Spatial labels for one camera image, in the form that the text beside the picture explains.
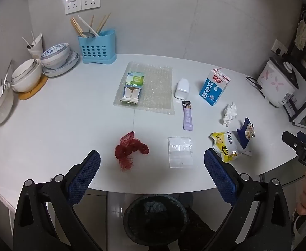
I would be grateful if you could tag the red mesh net bag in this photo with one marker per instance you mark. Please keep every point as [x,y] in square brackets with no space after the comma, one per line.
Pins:
[128,149]

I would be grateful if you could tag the white floral rice cooker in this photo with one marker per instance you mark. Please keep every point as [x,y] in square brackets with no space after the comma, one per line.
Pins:
[273,83]

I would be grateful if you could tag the white wall socket with plug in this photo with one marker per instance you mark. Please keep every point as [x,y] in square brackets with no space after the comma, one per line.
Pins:
[276,44]

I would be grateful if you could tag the clear plastic zip bag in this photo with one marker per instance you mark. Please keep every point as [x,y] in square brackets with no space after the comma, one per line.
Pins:
[180,151]

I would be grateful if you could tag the cream hanging decoration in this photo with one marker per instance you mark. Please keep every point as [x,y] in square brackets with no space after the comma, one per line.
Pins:
[303,34]

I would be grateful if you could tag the black power plug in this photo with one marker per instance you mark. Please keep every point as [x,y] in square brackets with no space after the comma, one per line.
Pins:
[281,52]

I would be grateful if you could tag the thin white stick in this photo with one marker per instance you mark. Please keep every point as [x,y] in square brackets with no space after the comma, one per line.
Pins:
[33,38]
[27,41]

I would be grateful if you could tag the dark blue snack wrapper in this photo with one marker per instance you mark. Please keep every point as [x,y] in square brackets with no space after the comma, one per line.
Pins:
[244,133]

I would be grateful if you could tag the white microwave oven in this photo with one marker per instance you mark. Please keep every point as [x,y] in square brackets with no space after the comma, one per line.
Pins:
[303,109]

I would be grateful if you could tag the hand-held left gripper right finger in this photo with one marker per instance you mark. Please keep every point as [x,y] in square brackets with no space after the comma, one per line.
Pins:
[219,175]

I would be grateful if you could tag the green white cardboard box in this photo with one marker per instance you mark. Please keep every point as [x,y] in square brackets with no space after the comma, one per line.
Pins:
[134,81]

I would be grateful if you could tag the striped drinking straw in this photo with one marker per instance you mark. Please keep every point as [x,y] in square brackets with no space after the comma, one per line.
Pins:
[218,69]

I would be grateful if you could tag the purple sachet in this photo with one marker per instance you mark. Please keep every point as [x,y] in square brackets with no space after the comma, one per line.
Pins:
[188,117]

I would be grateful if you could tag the white paper cup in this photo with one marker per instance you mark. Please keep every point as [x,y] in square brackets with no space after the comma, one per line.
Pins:
[36,51]

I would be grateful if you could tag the white plastic bottle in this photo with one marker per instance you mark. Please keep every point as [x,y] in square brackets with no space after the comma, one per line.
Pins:
[182,90]

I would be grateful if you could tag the white bowl with dark rim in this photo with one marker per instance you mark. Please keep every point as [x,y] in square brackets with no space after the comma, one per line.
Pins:
[30,85]
[25,69]

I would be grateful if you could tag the blue rimmed plate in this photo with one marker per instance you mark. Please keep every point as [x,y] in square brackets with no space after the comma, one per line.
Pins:
[61,72]
[73,57]

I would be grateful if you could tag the blue plastic utensil holder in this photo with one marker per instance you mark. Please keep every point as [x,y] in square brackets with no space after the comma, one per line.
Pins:
[98,49]

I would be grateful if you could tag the blue white milk carton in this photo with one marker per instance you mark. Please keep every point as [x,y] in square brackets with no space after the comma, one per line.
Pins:
[213,89]

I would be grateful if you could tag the black trash bin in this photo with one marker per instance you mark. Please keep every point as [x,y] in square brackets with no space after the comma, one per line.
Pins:
[163,227]

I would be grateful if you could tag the bubble wrap sheet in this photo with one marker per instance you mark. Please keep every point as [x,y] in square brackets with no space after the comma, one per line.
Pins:
[158,89]

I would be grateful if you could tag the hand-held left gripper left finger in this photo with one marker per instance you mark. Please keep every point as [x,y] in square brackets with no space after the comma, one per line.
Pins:
[86,175]

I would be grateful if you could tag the white plastic utensil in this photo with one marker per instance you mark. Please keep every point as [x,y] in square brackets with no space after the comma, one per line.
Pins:
[89,26]

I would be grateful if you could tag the wooden trivet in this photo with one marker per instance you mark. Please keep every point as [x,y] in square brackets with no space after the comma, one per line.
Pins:
[29,95]

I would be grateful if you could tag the bundle of wooden chopsticks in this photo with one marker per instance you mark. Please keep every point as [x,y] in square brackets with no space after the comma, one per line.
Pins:
[74,24]

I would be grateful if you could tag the white tissue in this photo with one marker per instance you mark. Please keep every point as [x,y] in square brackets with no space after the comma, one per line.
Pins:
[228,113]

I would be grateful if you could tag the blue patterned bowl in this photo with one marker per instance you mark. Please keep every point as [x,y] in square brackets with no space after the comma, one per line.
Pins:
[55,57]

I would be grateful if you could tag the yellow snack wrapper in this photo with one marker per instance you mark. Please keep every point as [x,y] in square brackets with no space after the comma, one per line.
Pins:
[224,146]

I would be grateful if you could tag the metal spoon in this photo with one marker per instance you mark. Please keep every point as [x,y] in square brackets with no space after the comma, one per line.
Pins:
[87,34]

